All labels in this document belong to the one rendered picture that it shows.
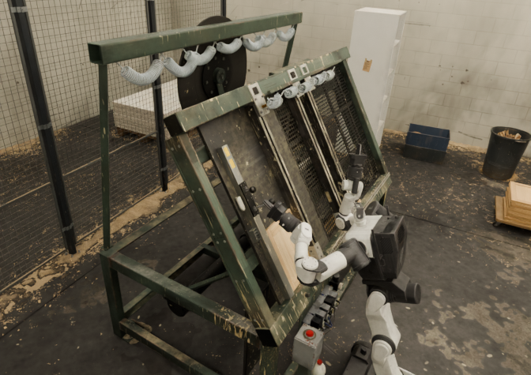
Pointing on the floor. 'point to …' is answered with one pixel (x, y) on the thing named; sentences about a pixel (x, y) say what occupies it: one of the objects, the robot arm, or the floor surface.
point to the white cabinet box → (375, 59)
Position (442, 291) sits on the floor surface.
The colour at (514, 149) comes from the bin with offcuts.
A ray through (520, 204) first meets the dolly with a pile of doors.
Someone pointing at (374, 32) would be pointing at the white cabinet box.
